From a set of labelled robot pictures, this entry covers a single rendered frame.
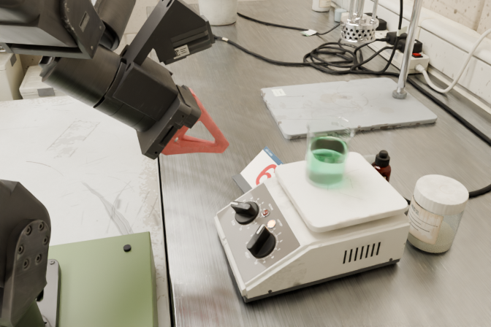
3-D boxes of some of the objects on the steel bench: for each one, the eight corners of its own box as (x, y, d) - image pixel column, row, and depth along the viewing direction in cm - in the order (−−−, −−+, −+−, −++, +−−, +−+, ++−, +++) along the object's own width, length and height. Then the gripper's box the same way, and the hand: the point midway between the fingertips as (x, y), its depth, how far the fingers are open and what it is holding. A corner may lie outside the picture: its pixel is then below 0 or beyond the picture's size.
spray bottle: (333, 22, 137) (337, -13, 132) (333, 18, 141) (337, -16, 135) (345, 22, 137) (350, -13, 131) (345, 19, 140) (349, -16, 134)
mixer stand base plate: (285, 139, 77) (286, 134, 77) (259, 92, 94) (259, 87, 93) (439, 122, 82) (440, 117, 82) (388, 80, 99) (389, 76, 99)
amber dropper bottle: (374, 182, 67) (381, 142, 63) (391, 191, 65) (400, 151, 61) (362, 189, 65) (368, 149, 61) (378, 199, 63) (386, 158, 59)
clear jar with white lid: (424, 217, 60) (438, 168, 56) (462, 244, 56) (481, 194, 51) (393, 232, 57) (405, 182, 53) (429, 262, 53) (446, 211, 49)
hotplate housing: (243, 308, 47) (243, 255, 43) (213, 228, 58) (211, 179, 54) (419, 260, 53) (433, 210, 49) (362, 196, 64) (370, 149, 60)
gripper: (85, 87, 47) (198, 147, 56) (88, 133, 39) (220, 195, 48) (119, 36, 46) (230, 106, 54) (130, 71, 38) (259, 147, 46)
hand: (220, 144), depth 50 cm, fingers closed
